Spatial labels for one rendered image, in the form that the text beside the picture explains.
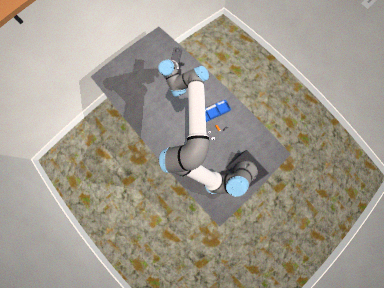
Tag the blue bins with labels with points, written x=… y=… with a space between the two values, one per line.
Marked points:
x=213 y=110

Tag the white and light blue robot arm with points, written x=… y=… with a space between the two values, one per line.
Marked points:
x=182 y=159

